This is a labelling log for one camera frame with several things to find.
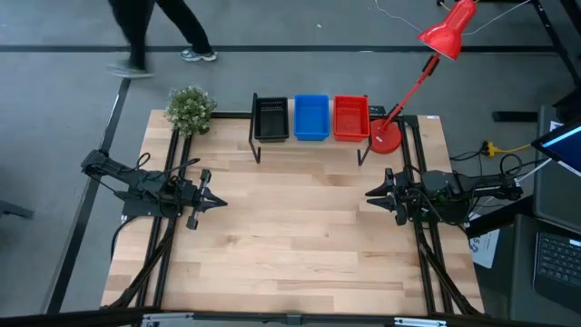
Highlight black stand frame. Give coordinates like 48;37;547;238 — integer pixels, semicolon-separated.
492;0;581;124

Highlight black slotted plastic basket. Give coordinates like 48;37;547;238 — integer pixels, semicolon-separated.
252;96;291;144

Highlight blue slotted plastic basket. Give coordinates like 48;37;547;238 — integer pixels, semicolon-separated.
293;94;331;142

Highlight silver camera bracket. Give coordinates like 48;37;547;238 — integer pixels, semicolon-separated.
392;316;448;327
140;312;195;327

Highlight red desk lamp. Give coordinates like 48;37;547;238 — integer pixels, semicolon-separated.
368;0;478;155

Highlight black aluminium rig frame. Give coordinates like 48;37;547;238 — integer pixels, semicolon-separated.
0;110;581;327

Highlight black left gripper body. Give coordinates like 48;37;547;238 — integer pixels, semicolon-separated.
180;168;213;231

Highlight computer monitor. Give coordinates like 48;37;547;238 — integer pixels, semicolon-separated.
530;118;581;178

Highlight black keyboard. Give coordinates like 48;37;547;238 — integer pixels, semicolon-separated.
532;231;581;314

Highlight small green potted plant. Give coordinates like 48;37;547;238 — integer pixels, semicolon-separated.
164;85;218;137

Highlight walking person legs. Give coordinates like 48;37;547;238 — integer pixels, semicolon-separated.
106;0;219;79

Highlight white paper sheet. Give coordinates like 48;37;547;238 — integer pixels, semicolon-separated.
468;226;501;270

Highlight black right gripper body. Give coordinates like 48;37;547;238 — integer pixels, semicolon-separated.
383;166;418;227

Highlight dark grey desk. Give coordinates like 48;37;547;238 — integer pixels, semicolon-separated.
507;104;581;327

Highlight grey chair base leg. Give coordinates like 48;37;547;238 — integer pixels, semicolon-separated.
0;199;35;220

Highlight yellow power plug cable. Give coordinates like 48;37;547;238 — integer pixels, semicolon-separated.
480;140;533;159

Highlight red slotted plastic basket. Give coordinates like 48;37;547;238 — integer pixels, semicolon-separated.
332;94;371;143

